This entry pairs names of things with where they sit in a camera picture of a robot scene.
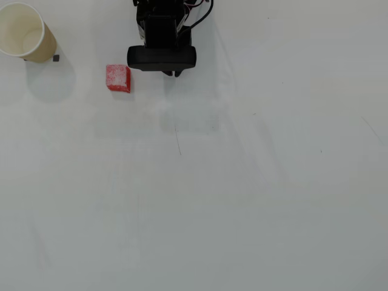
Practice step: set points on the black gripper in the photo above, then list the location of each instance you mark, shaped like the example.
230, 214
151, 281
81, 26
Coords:
176, 73

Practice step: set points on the red white foam cube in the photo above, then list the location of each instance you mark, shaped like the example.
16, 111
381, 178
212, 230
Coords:
116, 75

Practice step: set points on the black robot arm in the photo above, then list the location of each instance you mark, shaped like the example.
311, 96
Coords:
157, 2

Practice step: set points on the beige paper cup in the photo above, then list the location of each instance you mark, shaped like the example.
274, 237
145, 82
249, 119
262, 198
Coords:
45, 45

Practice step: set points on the small dark block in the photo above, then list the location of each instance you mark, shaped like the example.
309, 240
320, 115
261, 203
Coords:
55, 58

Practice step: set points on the black webcam with mount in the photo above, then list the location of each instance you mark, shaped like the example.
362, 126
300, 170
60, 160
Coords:
160, 57

